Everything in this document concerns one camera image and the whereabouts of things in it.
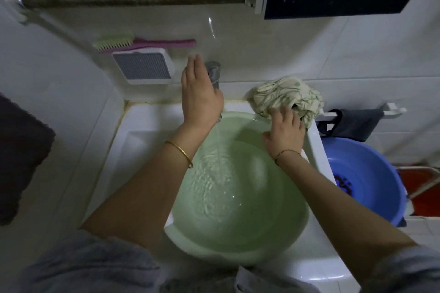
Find person's right hand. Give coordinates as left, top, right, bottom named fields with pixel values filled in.
left=262, top=106, right=306, bottom=163

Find metal faucet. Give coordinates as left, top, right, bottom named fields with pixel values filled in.
left=204, top=61, right=223, bottom=124

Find cream leaf-patterned clothes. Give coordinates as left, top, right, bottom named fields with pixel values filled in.
left=247, top=76, right=325, bottom=129

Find gold bangle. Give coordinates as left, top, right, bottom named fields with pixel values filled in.
left=164, top=140, right=194, bottom=169

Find person's left forearm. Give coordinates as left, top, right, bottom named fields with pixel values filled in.
left=81, top=124, right=210, bottom=262

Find person's right forearm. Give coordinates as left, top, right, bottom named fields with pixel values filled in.
left=275, top=152, right=418, bottom=290

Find person's grey patterned shirt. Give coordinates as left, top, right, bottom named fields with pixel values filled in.
left=13, top=229, right=440, bottom=293

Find white ceramic sink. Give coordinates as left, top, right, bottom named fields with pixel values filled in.
left=81, top=100, right=353, bottom=283

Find white wall box grey ribbed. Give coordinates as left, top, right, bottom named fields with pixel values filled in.
left=111, top=48, right=175, bottom=85

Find light green plastic basin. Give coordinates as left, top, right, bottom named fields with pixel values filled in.
left=163, top=111, right=311, bottom=266

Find person's left hand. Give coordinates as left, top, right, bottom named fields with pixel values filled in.
left=181, top=54, right=225, bottom=132

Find green and pink scrub brush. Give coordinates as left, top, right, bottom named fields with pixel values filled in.
left=93, top=32, right=197, bottom=52

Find thin cord bracelet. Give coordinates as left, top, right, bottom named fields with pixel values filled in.
left=274, top=149, right=302, bottom=166

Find dark grey cloth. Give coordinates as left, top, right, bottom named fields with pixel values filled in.
left=316, top=109, right=385, bottom=143

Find blue plastic basin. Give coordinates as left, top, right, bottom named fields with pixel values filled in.
left=321, top=136, right=409, bottom=228

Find red bucket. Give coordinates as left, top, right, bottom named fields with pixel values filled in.
left=395, top=167, right=440, bottom=218

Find dark purple towel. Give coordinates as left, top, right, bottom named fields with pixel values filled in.
left=0, top=93, right=57, bottom=227

